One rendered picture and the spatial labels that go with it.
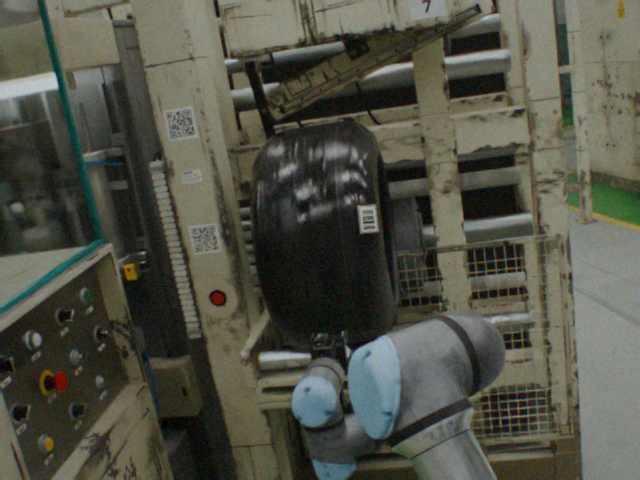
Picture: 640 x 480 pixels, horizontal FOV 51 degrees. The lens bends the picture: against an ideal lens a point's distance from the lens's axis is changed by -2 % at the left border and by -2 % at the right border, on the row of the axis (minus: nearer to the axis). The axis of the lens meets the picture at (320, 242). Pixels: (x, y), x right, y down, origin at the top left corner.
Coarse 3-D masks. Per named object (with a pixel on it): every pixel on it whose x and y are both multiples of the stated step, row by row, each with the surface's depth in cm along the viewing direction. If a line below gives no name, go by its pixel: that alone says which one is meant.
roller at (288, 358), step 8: (352, 344) 169; (360, 344) 169; (264, 352) 173; (272, 352) 173; (280, 352) 172; (288, 352) 171; (296, 352) 171; (304, 352) 170; (352, 352) 168; (264, 360) 172; (272, 360) 171; (280, 360) 171; (288, 360) 171; (296, 360) 170; (304, 360) 170; (264, 368) 173; (272, 368) 173
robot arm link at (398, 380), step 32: (448, 320) 90; (384, 352) 85; (416, 352) 85; (448, 352) 86; (352, 384) 89; (384, 384) 82; (416, 384) 83; (448, 384) 84; (384, 416) 82; (416, 416) 82; (448, 416) 82; (416, 448) 83; (448, 448) 82; (480, 448) 84
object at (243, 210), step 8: (240, 200) 224; (248, 200) 224; (240, 208) 225; (248, 208) 212; (240, 216) 213; (248, 216) 213; (248, 224) 212; (248, 232) 214; (248, 240) 215; (248, 248) 214; (248, 256) 216; (256, 272) 216; (256, 280) 218; (256, 288) 219; (256, 296) 219
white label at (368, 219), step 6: (372, 204) 149; (360, 210) 148; (366, 210) 148; (372, 210) 149; (360, 216) 148; (366, 216) 148; (372, 216) 149; (360, 222) 148; (366, 222) 148; (372, 222) 148; (360, 228) 148; (366, 228) 148; (372, 228) 148
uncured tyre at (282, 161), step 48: (288, 144) 160; (336, 144) 156; (288, 192) 152; (336, 192) 149; (384, 192) 190; (288, 240) 150; (336, 240) 148; (384, 240) 197; (288, 288) 152; (336, 288) 151; (384, 288) 154; (288, 336) 164
